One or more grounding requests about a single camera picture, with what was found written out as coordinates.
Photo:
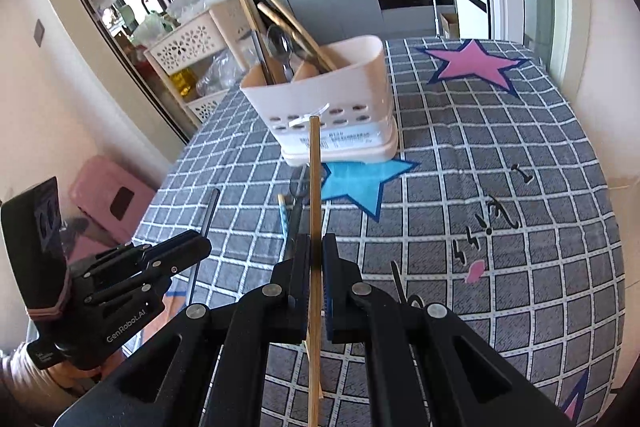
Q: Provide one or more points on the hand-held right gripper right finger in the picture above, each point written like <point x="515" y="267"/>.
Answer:
<point x="331" y="297"/>

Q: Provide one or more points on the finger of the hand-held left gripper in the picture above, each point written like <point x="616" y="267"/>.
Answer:
<point x="130" y="289"/>
<point x="175" y="249"/>

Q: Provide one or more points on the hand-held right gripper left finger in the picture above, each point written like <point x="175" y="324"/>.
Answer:
<point x="300" y="287"/>

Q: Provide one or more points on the blue-tipped wooden chopstick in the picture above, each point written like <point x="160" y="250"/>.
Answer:
<point x="284" y="217"/>

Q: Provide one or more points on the black fork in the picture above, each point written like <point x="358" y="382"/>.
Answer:
<point x="298" y="207"/>

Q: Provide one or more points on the cream plastic utensil holder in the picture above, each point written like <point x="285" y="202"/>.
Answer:
<point x="340" y="87"/>

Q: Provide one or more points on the person's left forearm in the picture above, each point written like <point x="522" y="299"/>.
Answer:
<point x="20" y="382"/>

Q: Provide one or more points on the pink plastic stool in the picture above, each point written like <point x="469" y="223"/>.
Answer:
<point x="95" y="187"/>

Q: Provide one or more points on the yellow cooking oil bottle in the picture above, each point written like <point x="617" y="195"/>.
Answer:
<point x="182" y="82"/>

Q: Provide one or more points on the clear plastic bag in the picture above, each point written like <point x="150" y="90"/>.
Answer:
<point x="222" y="72"/>

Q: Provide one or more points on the plaid star-print tablecloth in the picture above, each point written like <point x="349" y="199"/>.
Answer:
<point x="475" y="157"/>

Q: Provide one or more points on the cream plastic storage cart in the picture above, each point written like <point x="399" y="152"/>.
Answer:
<point x="190" y="42"/>

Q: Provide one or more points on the white plastic bag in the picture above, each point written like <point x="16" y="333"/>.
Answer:
<point x="150" y="29"/>

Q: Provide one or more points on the small cardboard box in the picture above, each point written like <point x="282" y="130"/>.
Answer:
<point x="450" y="26"/>

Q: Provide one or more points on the grey wall switch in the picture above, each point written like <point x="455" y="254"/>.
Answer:
<point x="39" y="32"/>

